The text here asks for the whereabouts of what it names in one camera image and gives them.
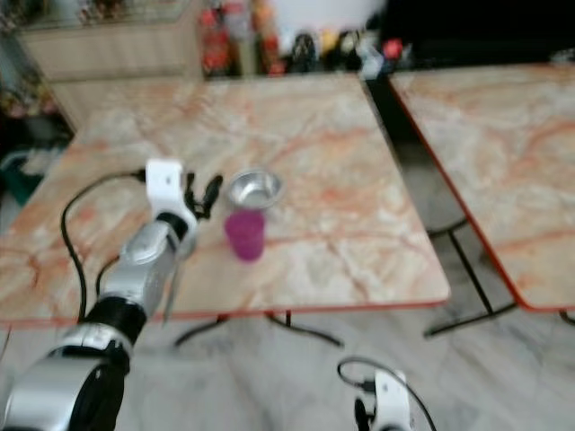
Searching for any small black figurine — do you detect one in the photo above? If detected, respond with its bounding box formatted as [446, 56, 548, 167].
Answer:
[291, 34, 321, 75]
[340, 31, 366, 72]

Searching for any green plastic bin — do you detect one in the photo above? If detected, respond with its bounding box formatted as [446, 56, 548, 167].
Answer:
[1, 149, 48, 207]

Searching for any orange snack jar red lid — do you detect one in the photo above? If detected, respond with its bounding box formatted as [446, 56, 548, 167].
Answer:
[252, 3, 279, 76]

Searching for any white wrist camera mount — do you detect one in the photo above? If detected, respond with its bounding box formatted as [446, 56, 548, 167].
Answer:
[146, 159, 188, 221]
[372, 370, 413, 431]

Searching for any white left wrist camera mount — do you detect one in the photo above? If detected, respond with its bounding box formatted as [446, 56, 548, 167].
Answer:
[146, 159, 188, 221]

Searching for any small white box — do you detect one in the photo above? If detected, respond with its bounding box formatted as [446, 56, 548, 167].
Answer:
[363, 45, 386, 81]

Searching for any stainless steel bowl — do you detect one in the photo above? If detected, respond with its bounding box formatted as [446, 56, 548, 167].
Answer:
[226, 171, 284, 212]

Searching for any clear jar with red lid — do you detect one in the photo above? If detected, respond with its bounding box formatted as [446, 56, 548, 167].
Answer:
[202, 40, 232, 79]
[225, 0, 252, 40]
[201, 7, 227, 44]

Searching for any metallic round canister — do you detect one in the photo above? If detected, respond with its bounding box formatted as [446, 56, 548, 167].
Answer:
[232, 38, 257, 78]

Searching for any black television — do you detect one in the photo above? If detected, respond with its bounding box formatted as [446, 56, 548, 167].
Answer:
[382, 0, 575, 66]

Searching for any purple plastic cup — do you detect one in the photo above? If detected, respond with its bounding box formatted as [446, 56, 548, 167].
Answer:
[225, 209, 267, 262]

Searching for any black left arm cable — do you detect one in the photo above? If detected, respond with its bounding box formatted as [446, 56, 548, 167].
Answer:
[60, 170, 149, 322]

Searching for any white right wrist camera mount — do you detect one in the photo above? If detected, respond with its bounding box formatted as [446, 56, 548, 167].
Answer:
[372, 370, 413, 431]

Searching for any small red box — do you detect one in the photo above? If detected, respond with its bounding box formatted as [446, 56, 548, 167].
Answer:
[382, 38, 404, 63]

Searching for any light wooden cabinet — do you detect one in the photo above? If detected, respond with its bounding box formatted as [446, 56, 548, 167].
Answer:
[18, 9, 206, 131]

